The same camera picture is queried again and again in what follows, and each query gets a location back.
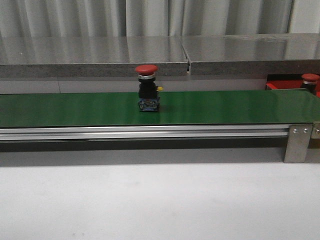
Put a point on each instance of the red mushroom push button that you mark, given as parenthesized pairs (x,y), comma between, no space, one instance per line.
(309,82)
(149,99)

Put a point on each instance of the green conveyor belt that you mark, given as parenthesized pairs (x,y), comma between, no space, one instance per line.
(176,108)

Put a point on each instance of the red plastic tray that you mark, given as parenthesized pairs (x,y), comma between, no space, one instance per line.
(294,88)

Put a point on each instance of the grey stone countertop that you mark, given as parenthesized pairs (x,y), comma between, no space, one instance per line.
(185,63)

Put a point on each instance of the white pleated curtain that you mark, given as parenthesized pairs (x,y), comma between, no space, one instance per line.
(153,18)

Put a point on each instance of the steel conveyor support bracket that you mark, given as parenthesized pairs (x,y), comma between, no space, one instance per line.
(297,145)

